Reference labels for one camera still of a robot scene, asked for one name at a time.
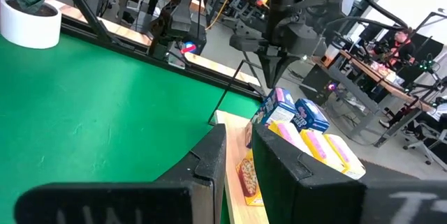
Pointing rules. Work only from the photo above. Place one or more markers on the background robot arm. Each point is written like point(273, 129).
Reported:
point(424, 67)

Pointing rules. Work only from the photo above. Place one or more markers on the person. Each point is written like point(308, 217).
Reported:
point(398, 47)

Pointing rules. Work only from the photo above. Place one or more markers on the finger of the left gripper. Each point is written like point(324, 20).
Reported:
point(267, 53)
point(284, 63)

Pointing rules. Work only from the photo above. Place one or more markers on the green table mat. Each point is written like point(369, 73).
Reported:
point(87, 112)

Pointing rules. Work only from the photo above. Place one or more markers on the grey office chair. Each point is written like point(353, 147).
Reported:
point(426, 140)

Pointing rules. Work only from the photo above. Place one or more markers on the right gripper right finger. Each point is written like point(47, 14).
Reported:
point(297, 196)

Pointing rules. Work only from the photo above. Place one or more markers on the wooden shelf board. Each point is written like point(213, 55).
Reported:
point(234, 133)

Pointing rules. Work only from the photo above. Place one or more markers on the white plant pot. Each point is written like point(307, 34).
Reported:
point(31, 32)

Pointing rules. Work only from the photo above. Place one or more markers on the black metal shelf end frame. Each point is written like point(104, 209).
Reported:
point(223, 95)

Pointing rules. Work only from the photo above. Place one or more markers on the long wooden workbench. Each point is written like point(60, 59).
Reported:
point(384, 84)

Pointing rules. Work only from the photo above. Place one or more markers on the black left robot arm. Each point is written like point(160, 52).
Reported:
point(185, 14)

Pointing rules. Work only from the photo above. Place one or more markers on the black metal table frame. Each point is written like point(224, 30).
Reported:
point(87, 9)

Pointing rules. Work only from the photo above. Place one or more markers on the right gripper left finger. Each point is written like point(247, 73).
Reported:
point(206, 168)

